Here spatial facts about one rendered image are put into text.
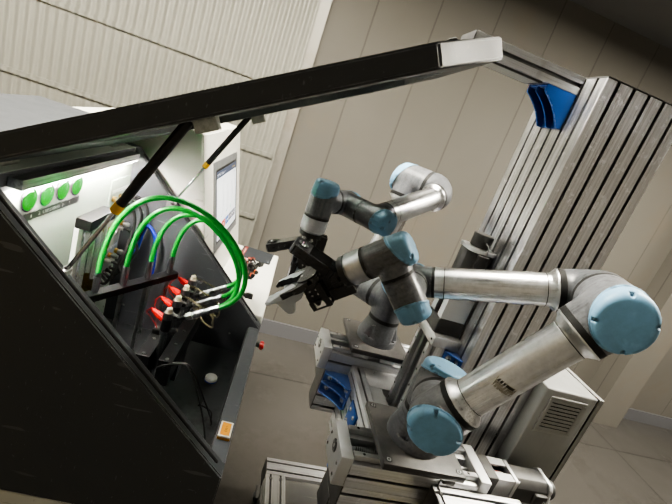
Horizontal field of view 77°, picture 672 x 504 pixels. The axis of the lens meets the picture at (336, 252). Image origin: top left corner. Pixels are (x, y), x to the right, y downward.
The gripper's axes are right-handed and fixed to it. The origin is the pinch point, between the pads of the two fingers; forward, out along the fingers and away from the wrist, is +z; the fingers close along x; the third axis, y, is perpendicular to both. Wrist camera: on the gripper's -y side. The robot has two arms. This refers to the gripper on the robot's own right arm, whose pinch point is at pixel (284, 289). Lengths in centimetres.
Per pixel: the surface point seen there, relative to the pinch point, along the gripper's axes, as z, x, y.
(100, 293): 11, -12, -47
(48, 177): -22, -31, -54
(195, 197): -12.8, 23.1, -36.8
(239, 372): 26.2, -9.2, -5.6
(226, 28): -81, 174, -74
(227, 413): 26.2, -27.3, -5.6
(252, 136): -23, 176, -42
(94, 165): -23, -13, -54
